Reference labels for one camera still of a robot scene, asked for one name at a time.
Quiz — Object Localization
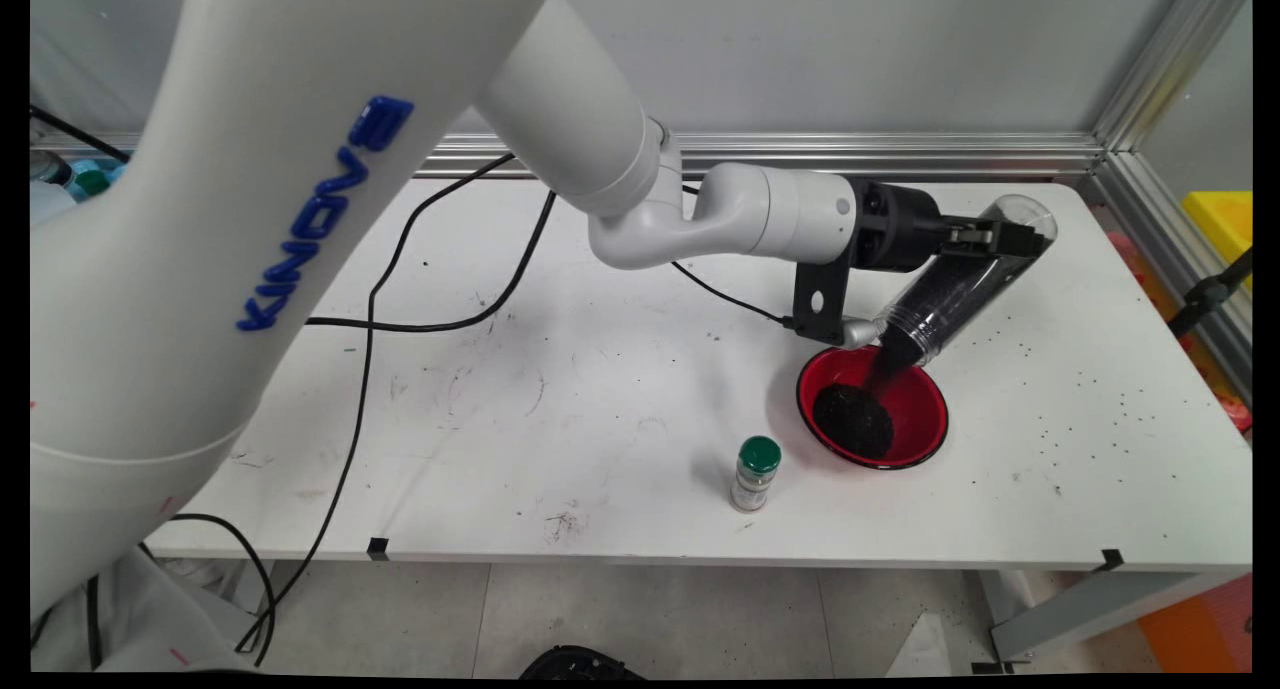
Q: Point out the orange box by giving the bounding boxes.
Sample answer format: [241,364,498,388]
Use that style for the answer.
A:
[1136,574,1253,673]

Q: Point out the yellow plastic box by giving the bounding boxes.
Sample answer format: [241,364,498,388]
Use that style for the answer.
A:
[1183,191,1253,292]

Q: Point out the horizontal aluminium frame rail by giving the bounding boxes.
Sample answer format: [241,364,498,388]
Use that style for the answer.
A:
[30,132,1107,182]

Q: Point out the red orange bin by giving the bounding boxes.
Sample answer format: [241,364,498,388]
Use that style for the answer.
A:
[1105,231,1253,436]

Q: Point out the long black cable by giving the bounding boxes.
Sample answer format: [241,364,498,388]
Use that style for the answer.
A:
[30,104,561,667]

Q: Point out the green-capped spice bottle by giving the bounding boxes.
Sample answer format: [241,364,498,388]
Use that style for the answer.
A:
[730,436,785,514]

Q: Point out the upright aluminium frame post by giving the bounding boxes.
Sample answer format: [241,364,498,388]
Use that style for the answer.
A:
[1092,0,1253,155]

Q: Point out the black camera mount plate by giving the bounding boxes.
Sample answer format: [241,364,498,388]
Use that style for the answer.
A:
[791,244,858,346]

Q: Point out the grey table leg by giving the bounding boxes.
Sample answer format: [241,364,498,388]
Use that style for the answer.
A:
[970,567,1251,675]

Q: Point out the clear jar with black grains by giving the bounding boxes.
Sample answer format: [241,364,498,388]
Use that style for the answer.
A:
[866,194,1059,390]

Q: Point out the pile of black grains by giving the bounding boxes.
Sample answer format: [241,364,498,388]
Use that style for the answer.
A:
[812,382,896,460]

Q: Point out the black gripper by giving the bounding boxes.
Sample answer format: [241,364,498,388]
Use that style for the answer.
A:
[849,179,1047,273]

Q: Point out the white plastic bottle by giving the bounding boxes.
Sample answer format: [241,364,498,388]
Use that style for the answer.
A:
[30,151,79,228]

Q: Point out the blue plastic tray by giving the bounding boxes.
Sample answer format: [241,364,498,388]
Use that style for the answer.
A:
[60,155,133,205]

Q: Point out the red bowl with black rim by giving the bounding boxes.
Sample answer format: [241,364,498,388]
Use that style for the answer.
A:
[796,344,951,471]

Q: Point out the sloping aluminium side rail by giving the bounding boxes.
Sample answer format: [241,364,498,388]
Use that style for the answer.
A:
[1085,152,1253,405]

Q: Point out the black round object on floor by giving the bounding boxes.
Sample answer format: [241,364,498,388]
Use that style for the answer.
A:
[518,645,647,681]

